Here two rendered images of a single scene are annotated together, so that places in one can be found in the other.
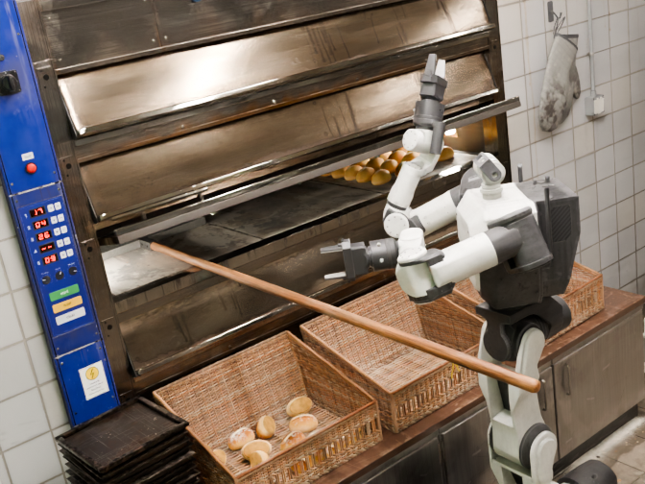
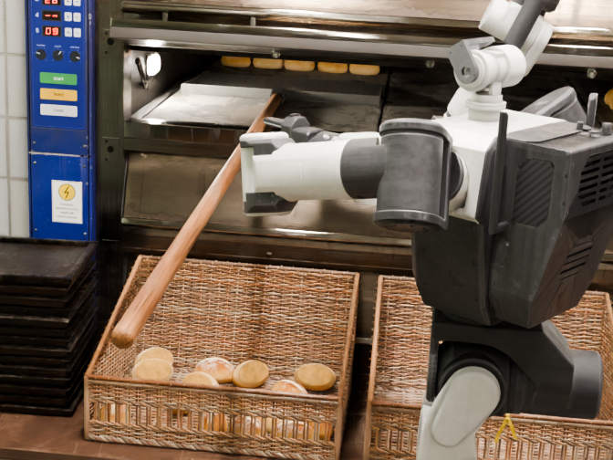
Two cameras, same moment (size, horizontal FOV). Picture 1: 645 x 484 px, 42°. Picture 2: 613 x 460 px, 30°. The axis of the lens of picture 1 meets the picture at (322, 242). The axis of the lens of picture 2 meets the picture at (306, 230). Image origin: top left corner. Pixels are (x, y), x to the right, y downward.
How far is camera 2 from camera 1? 163 cm
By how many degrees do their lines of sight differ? 38
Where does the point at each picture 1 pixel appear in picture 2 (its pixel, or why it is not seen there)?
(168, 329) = (187, 189)
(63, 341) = (43, 137)
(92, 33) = not seen: outside the picture
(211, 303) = not seen: hidden behind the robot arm
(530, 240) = (394, 172)
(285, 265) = not seen: hidden behind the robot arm
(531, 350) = (457, 400)
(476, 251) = (316, 157)
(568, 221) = (546, 193)
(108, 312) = (114, 130)
